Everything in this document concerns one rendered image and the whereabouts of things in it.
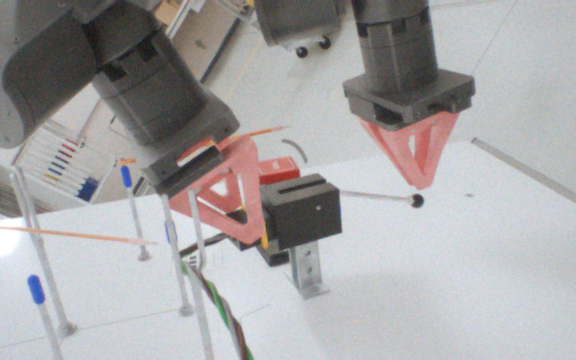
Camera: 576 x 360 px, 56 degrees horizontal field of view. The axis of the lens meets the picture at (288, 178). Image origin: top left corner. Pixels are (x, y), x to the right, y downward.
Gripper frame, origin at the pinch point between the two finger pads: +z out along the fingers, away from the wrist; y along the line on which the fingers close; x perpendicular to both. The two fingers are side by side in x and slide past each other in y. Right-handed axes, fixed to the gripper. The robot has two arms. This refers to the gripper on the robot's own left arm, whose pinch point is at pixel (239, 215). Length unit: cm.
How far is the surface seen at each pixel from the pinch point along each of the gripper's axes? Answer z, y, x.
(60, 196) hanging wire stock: 18, -86, -30
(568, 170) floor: 101, -81, 92
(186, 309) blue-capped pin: 5.5, -2.1, -7.9
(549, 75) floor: 92, -115, 122
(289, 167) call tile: 9.6, -19.4, 8.0
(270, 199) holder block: 0.8, -0.7, 2.7
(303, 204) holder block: 2.2, 0.5, 4.5
